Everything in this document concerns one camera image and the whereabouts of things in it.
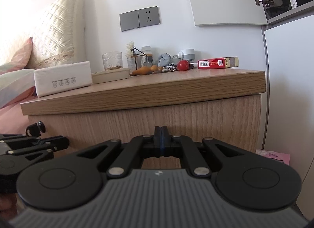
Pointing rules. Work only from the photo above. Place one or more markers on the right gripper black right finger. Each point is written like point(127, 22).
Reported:
point(242, 178)

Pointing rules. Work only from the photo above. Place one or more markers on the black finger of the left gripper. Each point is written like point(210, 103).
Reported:
point(31, 147)

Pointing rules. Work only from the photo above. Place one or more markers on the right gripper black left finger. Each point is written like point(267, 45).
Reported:
point(71, 181)

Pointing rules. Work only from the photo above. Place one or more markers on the wooden nightstand drawer front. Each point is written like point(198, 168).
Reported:
point(235, 121)

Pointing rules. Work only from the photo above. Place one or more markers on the black drawer lock knob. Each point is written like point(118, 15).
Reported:
point(35, 129)

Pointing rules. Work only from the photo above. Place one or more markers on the pink bed sheet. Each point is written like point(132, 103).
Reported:
point(12, 119)

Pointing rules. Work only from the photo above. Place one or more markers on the pink packet on floor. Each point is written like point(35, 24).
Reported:
point(281, 157)

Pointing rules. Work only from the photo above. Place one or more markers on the pastel striped pillow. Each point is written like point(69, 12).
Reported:
point(17, 82)

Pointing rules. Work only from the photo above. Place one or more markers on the white tissue pack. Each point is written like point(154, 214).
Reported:
point(62, 78)

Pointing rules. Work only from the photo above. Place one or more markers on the wooden nightstand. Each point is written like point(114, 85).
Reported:
point(156, 90)

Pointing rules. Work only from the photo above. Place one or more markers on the beige shallow dish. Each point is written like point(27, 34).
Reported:
point(110, 75)

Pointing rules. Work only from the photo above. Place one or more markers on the cream quilted headboard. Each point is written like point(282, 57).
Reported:
point(56, 37)

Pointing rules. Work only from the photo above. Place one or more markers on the red cigarette box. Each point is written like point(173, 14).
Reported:
point(218, 63)

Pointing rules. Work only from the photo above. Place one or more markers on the clear glass cup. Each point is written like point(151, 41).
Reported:
point(112, 60)

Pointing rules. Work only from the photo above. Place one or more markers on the red ball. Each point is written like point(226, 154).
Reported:
point(183, 65)

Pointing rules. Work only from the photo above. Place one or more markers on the orange fruit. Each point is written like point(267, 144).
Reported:
point(145, 70)

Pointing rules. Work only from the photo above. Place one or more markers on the key bunch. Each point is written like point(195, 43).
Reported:
point(163, 69)

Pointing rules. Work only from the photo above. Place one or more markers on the white plug adapter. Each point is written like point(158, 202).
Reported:
point(185, 54)

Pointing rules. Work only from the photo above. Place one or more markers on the white flower diffuser bottle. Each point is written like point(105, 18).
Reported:
point(134, 57)

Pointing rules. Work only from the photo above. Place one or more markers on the grey cloth bundle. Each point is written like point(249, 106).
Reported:
point(164, 60)

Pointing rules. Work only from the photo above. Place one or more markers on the metal door hinge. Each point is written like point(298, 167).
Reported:
point(266, 3)

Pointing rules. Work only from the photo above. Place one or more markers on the grey wall socket panel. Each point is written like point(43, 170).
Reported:
point(145, 17)

